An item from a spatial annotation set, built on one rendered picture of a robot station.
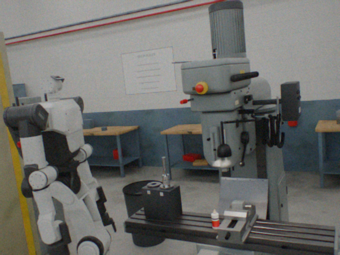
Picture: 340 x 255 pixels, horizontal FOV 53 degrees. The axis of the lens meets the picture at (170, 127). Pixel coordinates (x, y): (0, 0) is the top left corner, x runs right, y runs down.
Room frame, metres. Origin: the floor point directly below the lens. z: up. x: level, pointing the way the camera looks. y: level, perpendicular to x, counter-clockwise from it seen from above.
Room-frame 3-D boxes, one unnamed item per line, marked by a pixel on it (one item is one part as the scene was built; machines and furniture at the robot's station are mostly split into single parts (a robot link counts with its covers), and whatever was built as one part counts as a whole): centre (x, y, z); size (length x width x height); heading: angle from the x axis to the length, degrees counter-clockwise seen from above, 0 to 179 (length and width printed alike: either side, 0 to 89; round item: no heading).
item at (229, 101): (1.89, -0.30, 1.68); 0.34 x 0.24 x 0.10; 152
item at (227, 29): (2.08, -0.40, 2.05); 0.20 x 0.20 x 0.32
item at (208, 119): (1.86, -0.28, 1.47); 0.21 x 0.19 x 0.32; 62
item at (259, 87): (2.30, -0.51, 1.66); 0.80 x 0.23 x 0.20; 152
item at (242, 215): (1.78, -0.31, 1.05); 0.12 x 0.06 x 0.04; 63
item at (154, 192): (2.10, 0.10, 1.06); 0.22 x 0.12 x 0.20; 55
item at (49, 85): (1.70, 0.55, 1.84); 0.10 x 0.07 x 0.09; 171
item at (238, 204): (1.83, -0.34, 1.07); 0.06 x 0.05 x 0.06; 63
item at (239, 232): (1.80, -0.32, 1.01); 0.35 x 0.15 x 0.11; 153
